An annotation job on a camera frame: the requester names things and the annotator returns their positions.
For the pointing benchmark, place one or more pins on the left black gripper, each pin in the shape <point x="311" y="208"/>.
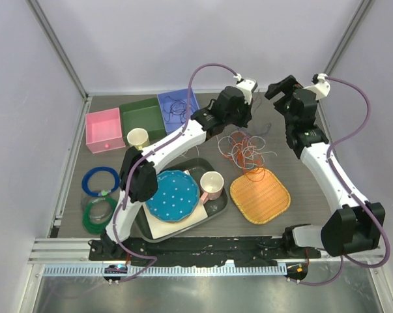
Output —
<point x="247" y="115"/>

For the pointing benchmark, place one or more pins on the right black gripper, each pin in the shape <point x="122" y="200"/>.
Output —
<point x="288" y="85"/>

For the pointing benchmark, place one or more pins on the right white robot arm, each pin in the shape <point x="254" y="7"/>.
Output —
<point x="353" y="224"/>

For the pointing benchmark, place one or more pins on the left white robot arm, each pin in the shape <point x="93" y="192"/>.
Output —
<point x="138" y="172"/>

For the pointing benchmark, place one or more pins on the blue plastic box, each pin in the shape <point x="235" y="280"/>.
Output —
<point x="173" y="106"/>

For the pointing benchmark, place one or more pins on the dark green tray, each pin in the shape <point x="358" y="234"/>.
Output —
<point x="215" y="208"/>

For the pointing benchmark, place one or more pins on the pink mug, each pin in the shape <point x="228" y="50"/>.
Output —
<point x="211" y="184"/>

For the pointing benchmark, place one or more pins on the green plastic box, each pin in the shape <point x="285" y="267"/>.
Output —
<point x="144" y="114"/>

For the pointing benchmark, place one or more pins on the orange woven basket tray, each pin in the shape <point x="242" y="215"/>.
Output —
<point x="259" y="196"/>

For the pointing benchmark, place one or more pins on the yellow mug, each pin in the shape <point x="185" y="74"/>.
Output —
<point x="138" y="138"/>

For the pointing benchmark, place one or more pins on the blue polka dot plate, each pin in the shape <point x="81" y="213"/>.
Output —
<point x="176" y="197"/>

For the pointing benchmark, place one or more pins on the pink plastic box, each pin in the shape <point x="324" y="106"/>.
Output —
<point x="103" y="131"/>

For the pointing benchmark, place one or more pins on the white paper napkin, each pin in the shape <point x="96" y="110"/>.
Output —
<point x="175" y="206"/>

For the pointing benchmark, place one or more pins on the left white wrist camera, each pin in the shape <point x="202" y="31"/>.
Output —
<point x="247" y="86"/>

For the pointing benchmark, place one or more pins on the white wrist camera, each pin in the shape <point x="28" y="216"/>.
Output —
<point x="320" y="86"/>
<point x="247" y="86"/>

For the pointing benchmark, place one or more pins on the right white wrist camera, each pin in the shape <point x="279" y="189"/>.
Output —
<point x="320" y="86"/>

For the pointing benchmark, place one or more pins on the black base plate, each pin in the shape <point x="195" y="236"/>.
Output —
<point x="210" y="251"/>

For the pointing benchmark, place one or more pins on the slotted cable duct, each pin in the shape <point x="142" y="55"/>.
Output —
<point x="107" y="270"/>

